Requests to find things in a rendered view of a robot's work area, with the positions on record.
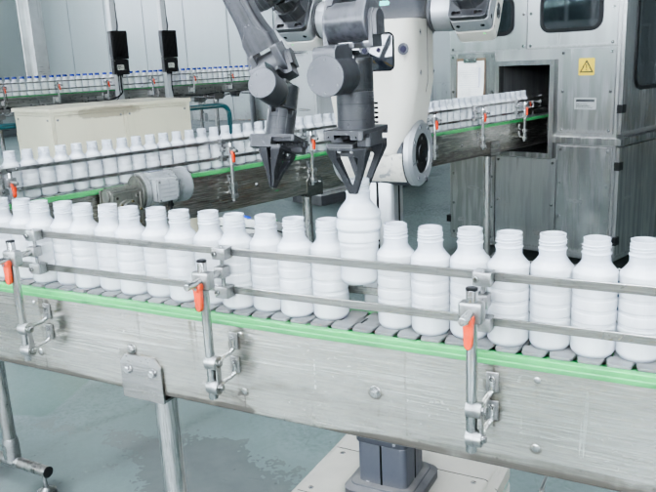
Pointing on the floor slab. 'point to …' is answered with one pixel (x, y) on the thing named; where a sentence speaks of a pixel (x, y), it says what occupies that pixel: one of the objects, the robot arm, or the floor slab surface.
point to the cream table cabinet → (101, 123)
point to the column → (33, 38)
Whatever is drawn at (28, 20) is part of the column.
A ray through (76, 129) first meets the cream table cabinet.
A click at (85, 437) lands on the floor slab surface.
